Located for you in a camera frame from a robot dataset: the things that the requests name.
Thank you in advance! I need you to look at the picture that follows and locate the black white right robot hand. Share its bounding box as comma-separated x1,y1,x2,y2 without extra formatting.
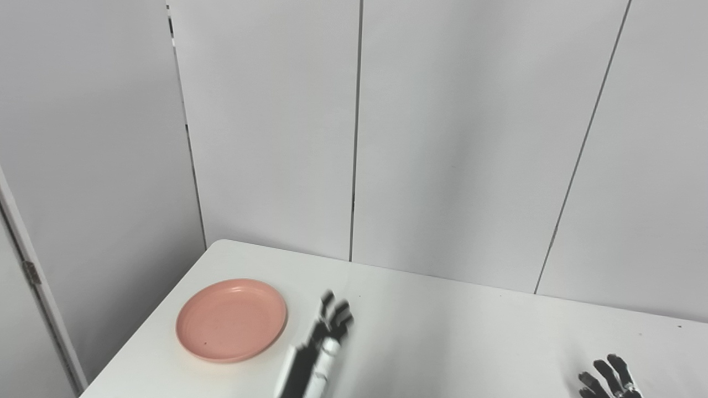
577,354,644,398

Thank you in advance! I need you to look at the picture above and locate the pink round plate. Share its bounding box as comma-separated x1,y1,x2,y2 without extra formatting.
176,278,288,364

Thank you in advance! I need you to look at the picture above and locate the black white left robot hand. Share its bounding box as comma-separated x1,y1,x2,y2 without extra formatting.
275,290,355,398

